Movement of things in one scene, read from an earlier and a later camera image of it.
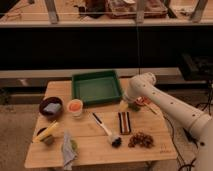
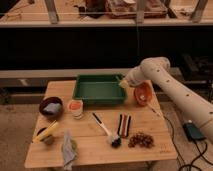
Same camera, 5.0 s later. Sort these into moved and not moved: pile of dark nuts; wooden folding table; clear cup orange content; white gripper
Moved: white gripper
Not moved: wooden folding table; clear cup orange content; pile of dark nuts
